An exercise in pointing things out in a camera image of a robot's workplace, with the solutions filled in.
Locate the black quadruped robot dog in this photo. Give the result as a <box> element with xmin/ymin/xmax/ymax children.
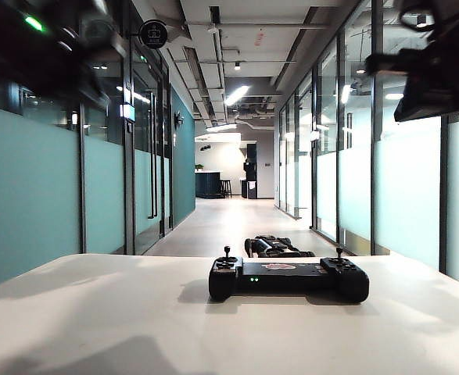
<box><xmin>243</xmin><ymin>235</ymin><xmax>317</xmax><ymax>259</ymax></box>

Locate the long black door handle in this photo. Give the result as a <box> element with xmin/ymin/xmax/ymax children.
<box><xmin>147</xmin><ymin>91</ymin><xmax>158</xmax><ymax>220</ymax></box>

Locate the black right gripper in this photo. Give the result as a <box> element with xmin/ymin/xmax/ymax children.
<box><xmin>364</xmin><ymin>34</ymin><xmax>459</xmax><ymax>123</ymax></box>

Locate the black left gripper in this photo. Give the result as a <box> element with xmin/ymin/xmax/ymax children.
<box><xmin>13</xmin><ymin>6</ymin><xmax>111</xmax><ymax>107</ymax></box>

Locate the round black hanging sign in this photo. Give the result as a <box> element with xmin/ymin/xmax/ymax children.
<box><xmin>139</xmin><ymin>20</ymin><xmax>169</xmax><ymax>49</ymax></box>

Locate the tall black cabinet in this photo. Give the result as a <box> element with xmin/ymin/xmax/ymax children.
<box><xmin>241</xmin><ymin>143</ymin><xmax>259</xmax><ymax>201</ymax></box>

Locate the black dual-joystick remote control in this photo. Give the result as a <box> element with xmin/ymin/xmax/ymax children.
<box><xmin>208</xmin><ymin>245</ymin><xmax>370</xmax><ymax>304</ymax></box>

